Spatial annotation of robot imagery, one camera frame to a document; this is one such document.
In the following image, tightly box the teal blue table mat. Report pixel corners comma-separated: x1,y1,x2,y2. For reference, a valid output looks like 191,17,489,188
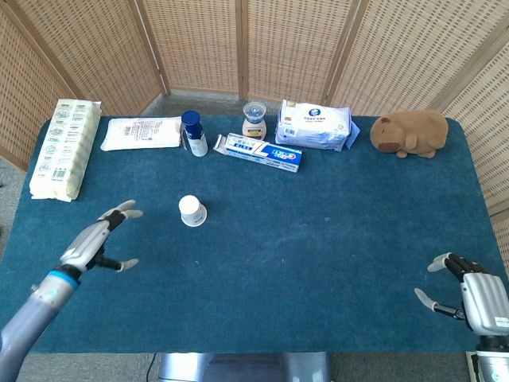
0,115,503,354

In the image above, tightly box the lilac white tissue pack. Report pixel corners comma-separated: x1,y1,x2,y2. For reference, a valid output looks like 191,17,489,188
274,99,361,153

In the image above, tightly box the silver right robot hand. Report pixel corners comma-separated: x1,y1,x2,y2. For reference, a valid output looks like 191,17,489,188
414,251,509,337

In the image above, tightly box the flat cream paper packet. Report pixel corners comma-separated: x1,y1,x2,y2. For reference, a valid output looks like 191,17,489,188
99,116,183,152

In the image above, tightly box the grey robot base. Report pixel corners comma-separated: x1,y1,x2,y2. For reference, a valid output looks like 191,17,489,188
158,352,332,382

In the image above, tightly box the brown capybara plush toy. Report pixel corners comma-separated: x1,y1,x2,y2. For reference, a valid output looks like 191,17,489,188
370,110,449,159

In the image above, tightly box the floral print paper cup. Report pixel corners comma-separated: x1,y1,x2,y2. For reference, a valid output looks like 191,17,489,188
178,194,208,228

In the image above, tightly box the blue and white lotion bottle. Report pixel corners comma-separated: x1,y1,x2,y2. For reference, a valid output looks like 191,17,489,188
181,110,209,158

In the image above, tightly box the blue white toothpaste box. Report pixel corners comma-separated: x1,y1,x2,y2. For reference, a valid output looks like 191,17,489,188
212,133,303,173

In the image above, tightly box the long pale yellow tissue pack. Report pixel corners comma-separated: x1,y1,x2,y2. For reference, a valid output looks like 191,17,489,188
29,98,103,203

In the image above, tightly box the small clear lidded jar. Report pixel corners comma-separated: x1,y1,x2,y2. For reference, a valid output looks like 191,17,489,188
242,101,267,141

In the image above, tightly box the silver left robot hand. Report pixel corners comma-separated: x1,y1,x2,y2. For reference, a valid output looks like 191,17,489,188
59,199,144,275

